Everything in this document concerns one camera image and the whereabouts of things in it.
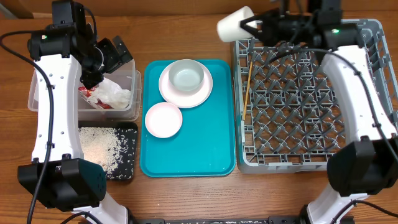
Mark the teal plastic serving tray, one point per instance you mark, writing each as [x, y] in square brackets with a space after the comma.
[205, 144]

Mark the black plastic tray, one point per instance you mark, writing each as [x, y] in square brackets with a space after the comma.
[127, 149]

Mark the grey plastic dishwasher rack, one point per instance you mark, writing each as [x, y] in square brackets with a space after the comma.
[293, 121]

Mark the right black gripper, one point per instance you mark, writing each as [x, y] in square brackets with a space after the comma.
[270, 32]

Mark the wooden chopstick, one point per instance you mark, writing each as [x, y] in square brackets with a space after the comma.
[247, 91]

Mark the pale green cup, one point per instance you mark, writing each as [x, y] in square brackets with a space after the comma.
[229, 29]

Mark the large white plate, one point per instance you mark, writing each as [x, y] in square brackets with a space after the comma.
[179, 98]

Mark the grey shallow bowl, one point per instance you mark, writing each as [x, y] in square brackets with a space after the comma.
[186, 75]

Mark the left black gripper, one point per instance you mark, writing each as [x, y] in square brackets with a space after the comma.
[115, 60]

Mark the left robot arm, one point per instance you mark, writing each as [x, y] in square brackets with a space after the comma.
[65, 55]

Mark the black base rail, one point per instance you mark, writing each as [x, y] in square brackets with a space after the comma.
[268, 220]

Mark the spilled rice pile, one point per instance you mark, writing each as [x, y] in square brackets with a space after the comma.
[99, 149]

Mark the red snack wrapper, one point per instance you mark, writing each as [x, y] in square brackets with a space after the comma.
[85, 94]

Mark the white napkin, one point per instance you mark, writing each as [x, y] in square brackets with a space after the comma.
[108, 95]

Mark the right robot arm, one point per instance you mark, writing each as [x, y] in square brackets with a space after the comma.
[367, 163]

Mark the small white dish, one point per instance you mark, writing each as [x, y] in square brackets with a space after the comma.
[163, 120]

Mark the clear plastic bin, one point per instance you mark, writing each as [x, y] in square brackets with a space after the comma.
[124, 81]

